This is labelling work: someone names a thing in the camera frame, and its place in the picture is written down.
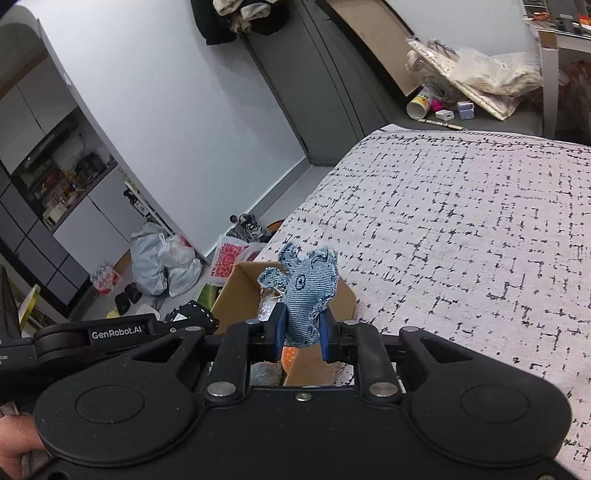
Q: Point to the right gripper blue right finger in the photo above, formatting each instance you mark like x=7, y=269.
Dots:
x=361, y=346

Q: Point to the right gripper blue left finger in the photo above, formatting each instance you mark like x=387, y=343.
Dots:
x=233, y=353

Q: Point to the hamburger plush toy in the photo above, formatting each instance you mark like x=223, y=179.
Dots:
x=288, y=355

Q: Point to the blue denim fabric toy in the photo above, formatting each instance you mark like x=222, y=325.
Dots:
x=308, y=284

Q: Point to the blue fluffy plush toy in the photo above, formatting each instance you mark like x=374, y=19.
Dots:
x=266, y=374

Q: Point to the clear plastic bead bag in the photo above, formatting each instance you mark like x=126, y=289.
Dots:
x=268, y=299

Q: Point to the black sock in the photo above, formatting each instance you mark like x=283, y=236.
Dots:
x=192, y=314

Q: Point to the person's left hand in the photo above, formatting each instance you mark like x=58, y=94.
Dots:
x=18, y=437

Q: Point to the green leaf rug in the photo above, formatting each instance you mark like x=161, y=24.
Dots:
x=208, y=296

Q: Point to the red white shopping bag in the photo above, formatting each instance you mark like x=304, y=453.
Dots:
x=228, y=252

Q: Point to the white plastic bag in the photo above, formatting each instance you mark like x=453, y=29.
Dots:
x=180, y=262

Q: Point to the water bottle pack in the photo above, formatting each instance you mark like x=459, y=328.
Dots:
x=105, y=279

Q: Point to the grey sneakers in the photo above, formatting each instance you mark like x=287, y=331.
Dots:
x=246, y=227

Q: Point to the grey plastic bag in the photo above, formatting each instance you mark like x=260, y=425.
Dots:
x=147, y=270

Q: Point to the white kitchen cabinet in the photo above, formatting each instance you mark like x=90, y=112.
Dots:
x=66, y=209

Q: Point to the white black patterned bedspread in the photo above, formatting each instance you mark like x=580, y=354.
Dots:
x=481, y=238

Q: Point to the grey door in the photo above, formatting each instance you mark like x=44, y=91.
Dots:
x=332, y=89

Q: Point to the white paper cup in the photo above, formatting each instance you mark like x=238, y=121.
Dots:
x=419, y=107

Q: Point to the small lavender box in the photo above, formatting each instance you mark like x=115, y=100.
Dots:
x=466, y=110

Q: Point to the patterned flat paper bag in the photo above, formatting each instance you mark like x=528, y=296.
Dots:
x=438, y=60

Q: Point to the clear bag with cream fabric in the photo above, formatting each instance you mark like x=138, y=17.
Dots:
x=511, y=74

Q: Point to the hanging dark jacket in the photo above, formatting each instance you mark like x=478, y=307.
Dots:
x=221, y=22

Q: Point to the white desk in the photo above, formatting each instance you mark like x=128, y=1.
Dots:
x=550, y=42

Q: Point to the dark wooden picture frame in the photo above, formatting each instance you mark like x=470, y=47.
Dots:
x=379, y=35

